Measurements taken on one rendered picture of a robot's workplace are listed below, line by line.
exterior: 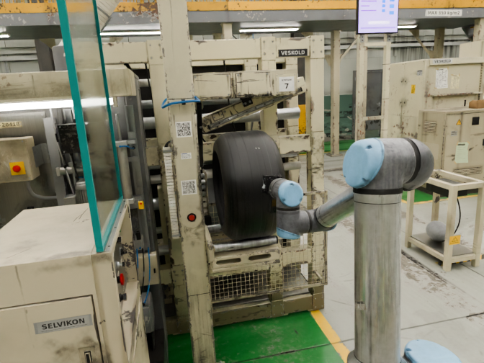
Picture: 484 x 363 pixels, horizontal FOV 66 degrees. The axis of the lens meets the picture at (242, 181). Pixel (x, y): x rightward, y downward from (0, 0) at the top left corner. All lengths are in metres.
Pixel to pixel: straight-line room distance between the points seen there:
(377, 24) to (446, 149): 2.01
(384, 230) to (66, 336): 0.90
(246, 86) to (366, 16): 3.62
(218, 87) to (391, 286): 1.47
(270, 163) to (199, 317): 0.96
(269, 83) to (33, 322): 1.60
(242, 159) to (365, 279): 0.96
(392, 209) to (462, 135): 5.25
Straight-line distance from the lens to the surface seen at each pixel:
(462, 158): 6.23
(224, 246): 1.92
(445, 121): 5.95
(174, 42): 1.84
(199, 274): 2.05
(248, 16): 7.37
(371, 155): 0.89
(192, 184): 1.87
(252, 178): 1.72
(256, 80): 2.15
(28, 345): 1.26
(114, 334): 1.21
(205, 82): 2.09
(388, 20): 5.74
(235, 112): 2.26
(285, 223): 1.39
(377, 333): 1.02
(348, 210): 1.28
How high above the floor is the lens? 1.67
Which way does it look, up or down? 14 degrees down
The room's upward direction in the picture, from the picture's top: 3 degrees counter-clockwise
